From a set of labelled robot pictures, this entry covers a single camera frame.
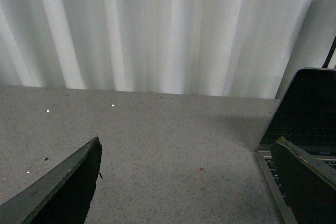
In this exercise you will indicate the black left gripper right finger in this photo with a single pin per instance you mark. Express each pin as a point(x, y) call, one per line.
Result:
point(309, 183)

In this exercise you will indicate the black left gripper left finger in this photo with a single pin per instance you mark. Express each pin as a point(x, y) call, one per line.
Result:
point(63, 195)

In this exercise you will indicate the silver grey laptop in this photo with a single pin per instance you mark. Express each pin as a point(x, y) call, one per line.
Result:
point(305, 117)

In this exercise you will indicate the blue desk lamp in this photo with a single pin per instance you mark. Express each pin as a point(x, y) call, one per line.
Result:
point(330, 54)

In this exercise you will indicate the white pleated curtain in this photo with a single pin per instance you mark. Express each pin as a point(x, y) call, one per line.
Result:
point(239, 48)

